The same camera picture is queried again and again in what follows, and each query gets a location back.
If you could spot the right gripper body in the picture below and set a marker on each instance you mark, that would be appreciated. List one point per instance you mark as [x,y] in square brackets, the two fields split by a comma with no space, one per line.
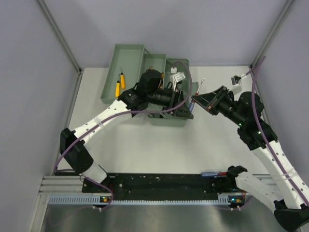
[227,107]

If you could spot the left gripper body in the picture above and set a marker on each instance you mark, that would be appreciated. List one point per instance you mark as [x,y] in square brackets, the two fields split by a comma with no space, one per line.
[163,98]

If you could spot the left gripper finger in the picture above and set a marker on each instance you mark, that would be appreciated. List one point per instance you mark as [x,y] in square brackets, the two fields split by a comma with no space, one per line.
[182,98]
[183,112]

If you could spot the blue screwdriver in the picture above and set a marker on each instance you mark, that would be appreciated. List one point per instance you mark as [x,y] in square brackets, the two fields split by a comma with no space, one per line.
[192,102]
[213,174]

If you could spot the orange handled screwdriver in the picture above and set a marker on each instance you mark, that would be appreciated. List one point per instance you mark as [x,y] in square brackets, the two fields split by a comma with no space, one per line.
[122,79]

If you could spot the yellow handled screwdriver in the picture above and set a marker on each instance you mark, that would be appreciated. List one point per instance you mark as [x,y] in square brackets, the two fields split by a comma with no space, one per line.
[117,89]

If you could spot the green toolbox with clear lid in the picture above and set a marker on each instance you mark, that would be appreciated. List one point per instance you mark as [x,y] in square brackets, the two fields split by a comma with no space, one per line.
[135,59]

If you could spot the yellow black utility knife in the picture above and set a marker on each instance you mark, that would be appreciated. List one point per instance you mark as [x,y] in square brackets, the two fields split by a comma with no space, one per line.
[162,79]

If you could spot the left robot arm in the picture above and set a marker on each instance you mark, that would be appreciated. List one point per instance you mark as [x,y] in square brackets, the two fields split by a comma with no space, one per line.
[75,144]

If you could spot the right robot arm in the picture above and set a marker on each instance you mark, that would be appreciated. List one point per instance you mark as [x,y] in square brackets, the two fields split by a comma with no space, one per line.
[290,201]

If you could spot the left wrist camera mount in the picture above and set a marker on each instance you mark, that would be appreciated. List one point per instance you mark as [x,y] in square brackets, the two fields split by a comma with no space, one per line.
[176,77]

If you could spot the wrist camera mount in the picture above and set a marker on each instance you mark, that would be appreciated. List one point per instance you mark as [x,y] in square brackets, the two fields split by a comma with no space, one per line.
[236,84]
[176,77]

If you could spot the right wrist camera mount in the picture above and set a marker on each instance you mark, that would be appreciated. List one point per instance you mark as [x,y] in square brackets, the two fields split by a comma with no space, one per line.
[236,84]

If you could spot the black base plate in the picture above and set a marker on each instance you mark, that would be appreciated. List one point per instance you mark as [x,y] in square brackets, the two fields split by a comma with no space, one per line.
[164,187]

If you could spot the aluminium frame rail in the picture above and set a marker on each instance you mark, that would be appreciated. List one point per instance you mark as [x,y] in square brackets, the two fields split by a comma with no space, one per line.
[67,183]

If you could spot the white cable duct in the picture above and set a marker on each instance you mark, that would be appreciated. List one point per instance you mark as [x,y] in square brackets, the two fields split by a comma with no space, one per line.
[100,200]

